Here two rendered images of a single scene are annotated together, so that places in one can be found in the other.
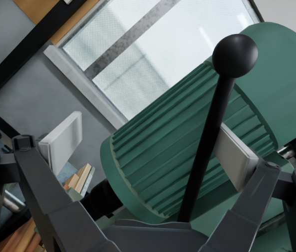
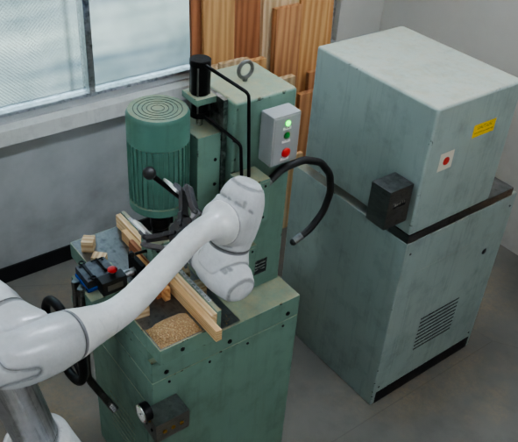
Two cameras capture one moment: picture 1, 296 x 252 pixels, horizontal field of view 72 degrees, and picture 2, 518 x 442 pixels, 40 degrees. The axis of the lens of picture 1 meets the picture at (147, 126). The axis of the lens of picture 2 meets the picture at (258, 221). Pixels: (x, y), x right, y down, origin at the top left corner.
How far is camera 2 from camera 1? 1.76 m
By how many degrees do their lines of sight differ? 31
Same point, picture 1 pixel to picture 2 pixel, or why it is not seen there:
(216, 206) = (197, 175)
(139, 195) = (169, 209)
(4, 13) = not seen: outside the picture
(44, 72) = not seen: outside the picture
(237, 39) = (147, 174)
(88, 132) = (31, 176)
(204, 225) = (202, 185)
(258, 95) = (162, 149)
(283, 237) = (229, 155)
